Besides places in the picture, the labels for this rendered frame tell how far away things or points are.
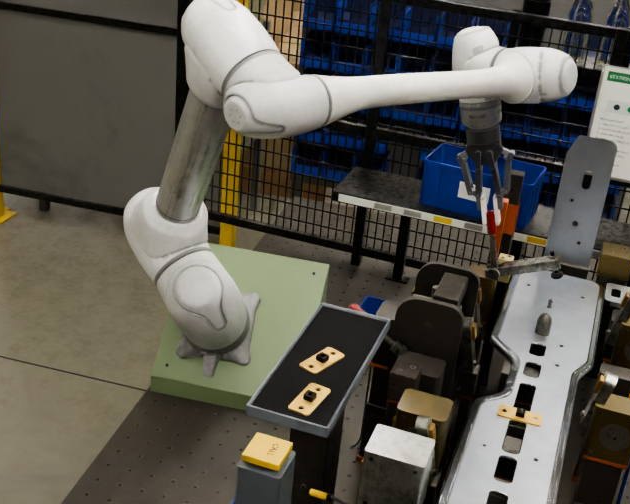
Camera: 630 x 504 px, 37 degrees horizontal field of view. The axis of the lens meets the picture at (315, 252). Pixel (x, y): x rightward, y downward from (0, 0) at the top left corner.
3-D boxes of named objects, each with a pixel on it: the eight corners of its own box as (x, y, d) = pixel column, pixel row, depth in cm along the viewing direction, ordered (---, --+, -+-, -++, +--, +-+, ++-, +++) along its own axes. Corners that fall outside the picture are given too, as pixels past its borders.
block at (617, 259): (601, 380, 249) (633, 260, 233) (571, 372, 251) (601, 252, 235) (603, 365, 256) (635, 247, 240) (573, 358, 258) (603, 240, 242)
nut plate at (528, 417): (543, 416, 181) (544, 411, 180) (540, 427, 178) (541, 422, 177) (499, 404, 183) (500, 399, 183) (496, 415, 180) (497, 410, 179)
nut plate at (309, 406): (307, 416, 148) (308, 410, 147) (286, 408, 149) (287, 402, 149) (331, 391, 155) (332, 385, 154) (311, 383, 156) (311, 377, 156)
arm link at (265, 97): (341, 97, 168) (301, 45, 173) (262, 112, 157) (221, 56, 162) (313, 147, 177) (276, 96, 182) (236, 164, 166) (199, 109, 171)
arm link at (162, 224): (148, 300, 220) (106, 229, 228) (207, 279, 229) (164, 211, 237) (229, 62, 162) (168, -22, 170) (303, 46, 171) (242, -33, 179)
